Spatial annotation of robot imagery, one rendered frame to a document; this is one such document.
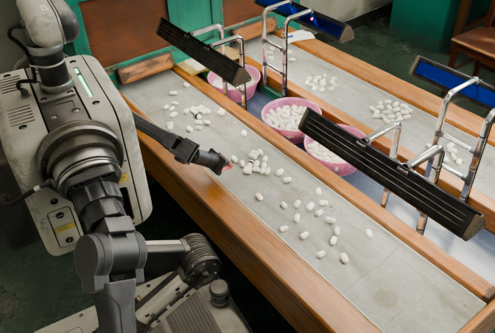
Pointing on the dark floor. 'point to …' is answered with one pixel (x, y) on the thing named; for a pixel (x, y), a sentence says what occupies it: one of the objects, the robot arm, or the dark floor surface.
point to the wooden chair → (476, 46)
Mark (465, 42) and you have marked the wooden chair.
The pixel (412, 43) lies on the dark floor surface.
